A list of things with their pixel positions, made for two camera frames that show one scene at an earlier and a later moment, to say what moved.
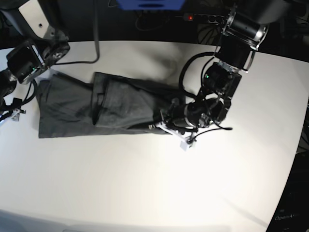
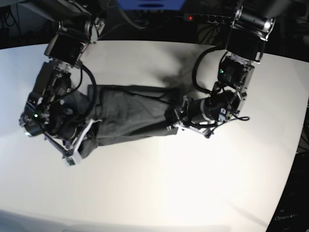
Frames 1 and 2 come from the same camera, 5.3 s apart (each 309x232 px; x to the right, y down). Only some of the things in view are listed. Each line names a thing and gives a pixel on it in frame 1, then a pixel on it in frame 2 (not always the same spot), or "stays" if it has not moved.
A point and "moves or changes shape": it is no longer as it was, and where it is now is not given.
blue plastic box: [151, 5] stays
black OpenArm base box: [290, 213] stays
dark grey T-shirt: [113, 104] moves or changes shape
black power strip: [209, 19] stays
